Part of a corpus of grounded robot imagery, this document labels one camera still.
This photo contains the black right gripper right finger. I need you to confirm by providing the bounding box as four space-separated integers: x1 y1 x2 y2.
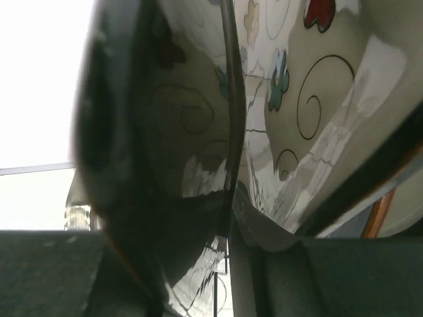
227 191 423 317

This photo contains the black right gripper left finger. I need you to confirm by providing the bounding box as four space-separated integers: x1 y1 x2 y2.
1 230 164 316

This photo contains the square floral plate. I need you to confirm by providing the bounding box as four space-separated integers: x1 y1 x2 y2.
235 1 422 237
73 1 246 316

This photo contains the metal dish rack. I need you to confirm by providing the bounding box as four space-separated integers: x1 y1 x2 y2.
64 170 98 231

